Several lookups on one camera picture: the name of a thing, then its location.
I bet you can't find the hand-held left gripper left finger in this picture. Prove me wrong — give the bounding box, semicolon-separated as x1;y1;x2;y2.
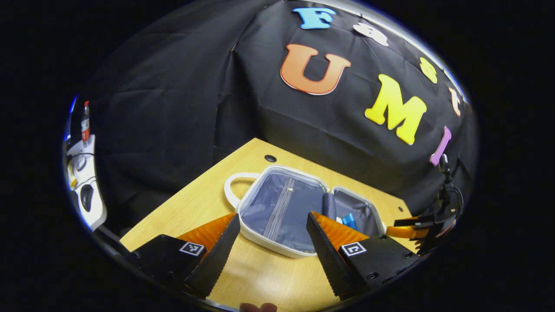
119;212;241;300

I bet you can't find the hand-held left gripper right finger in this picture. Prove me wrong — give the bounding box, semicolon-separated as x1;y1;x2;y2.
306;211;421;302

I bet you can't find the white side table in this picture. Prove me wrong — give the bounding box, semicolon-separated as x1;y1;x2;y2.
64;134;108;231

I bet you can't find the black computer mouse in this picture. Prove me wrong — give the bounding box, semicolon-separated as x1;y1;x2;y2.
80;184;95;213

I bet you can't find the black backdrop cloth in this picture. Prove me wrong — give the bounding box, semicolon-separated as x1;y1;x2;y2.
69;0;477;226

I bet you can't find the red bottle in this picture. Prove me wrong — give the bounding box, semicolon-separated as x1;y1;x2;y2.
81;101;91;143

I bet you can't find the black cable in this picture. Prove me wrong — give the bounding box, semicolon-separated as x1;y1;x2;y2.
449;185;464;217

